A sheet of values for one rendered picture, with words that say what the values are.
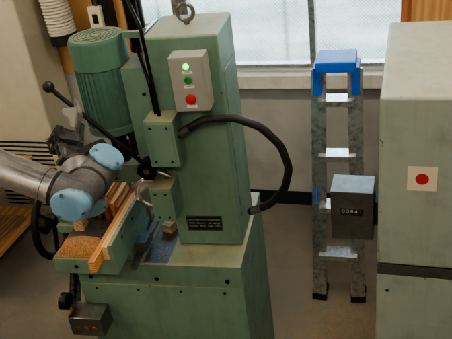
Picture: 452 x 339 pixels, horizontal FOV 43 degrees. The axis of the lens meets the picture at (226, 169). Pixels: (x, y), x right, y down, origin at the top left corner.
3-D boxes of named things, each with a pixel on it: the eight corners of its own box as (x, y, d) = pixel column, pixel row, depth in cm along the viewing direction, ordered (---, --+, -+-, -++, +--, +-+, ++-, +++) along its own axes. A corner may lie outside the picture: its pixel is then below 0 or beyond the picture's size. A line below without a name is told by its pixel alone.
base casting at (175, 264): (122, 209, 236) (118, 190, 232) (261, 210, 224) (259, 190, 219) (79, 283, 199) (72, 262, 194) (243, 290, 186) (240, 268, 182)
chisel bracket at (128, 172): (119, 175, 204) (114, 155, 200) (157, 175, 201) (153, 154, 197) (111, 187, 198) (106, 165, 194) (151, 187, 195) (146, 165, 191)
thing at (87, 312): (81, 318, 208) (76, 301, 204) (113, 319, 206) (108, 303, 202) (72, 335, 201) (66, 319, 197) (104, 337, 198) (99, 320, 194)
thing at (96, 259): (155, 161, 228) (153, 152, 226) (159, 161, 228) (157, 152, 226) (90, 272, 172) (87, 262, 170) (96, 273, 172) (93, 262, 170)
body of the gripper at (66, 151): (55, 122, 166) (65, 153, 159) (83, 126, 171) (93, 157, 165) (45, 140, 170) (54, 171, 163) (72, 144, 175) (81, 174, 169)
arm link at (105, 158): (114, 176, 143) (97, 207, 150) (132, 153, 152) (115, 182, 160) (82, 156, 142) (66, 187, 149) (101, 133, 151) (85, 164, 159)
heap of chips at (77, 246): (67, 239, 189) (64, 230, 187) (107, 240, 186) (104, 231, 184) (55, 256, 181) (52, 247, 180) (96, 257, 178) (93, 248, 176)
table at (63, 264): (99, 175, 237) (95, 162, 234) (170, 174, 230) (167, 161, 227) (29, 272, 186) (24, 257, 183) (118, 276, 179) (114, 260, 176)
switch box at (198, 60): (181, 103, 168) (172, 50, 160) (214, 101, 166) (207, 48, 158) (175, 111, 163) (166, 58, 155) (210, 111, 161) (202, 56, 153)
